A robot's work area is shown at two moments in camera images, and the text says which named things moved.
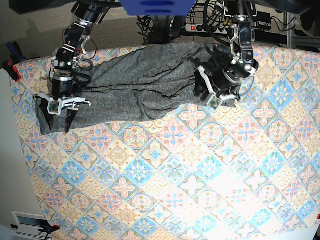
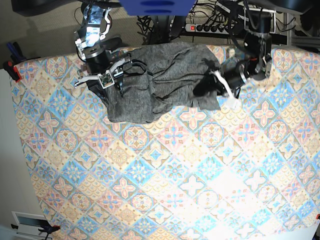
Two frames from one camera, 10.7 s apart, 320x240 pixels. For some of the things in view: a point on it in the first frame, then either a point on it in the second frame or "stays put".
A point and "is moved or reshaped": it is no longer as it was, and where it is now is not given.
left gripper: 62,95 -> 106,67
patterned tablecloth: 248,171 stays put
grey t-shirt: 137,84 is moved or reshaped
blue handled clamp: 16,54 stays put
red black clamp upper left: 12,70 stays put
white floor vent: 29,224 stays put
